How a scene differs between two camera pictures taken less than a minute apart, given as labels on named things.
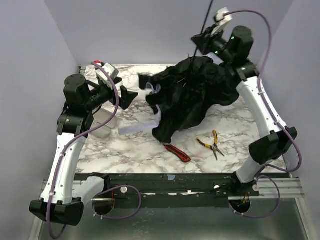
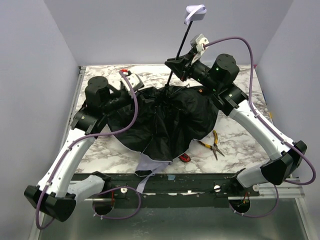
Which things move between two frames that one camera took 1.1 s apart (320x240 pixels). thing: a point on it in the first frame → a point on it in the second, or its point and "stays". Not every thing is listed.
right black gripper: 203,41 → 186,69
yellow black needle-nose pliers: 214,147 stays
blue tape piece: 171,177 stays
